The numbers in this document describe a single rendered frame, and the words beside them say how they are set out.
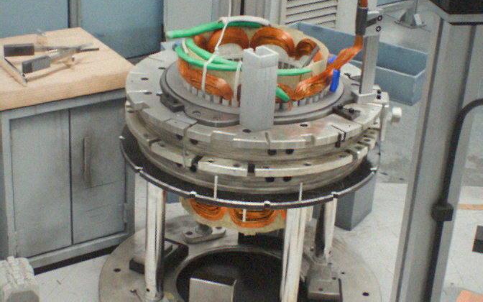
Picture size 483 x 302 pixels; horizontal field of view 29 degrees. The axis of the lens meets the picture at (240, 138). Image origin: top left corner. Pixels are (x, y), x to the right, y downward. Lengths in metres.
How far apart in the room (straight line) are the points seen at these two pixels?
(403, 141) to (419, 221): 2.99
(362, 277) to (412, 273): 0.64
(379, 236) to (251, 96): 0.52
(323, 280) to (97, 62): 0.43
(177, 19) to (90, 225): 2.42
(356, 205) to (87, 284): 0.44
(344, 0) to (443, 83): 3.20
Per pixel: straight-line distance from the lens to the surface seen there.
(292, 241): 1.12
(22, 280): 1.27
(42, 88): 1.23
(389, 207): 1.57
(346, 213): 1.47
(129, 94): 1.12
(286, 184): 1.07
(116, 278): 1.30
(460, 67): 0.64
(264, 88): 1.02
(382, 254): 1.44
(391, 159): 3.51
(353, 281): 1.33
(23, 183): 1.28
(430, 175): 0.67
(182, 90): 1.12
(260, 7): 1.60
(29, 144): 1.26
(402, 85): 1.34
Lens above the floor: 1.54
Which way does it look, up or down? 26 degrees down
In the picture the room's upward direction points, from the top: 4 degrees clockwise
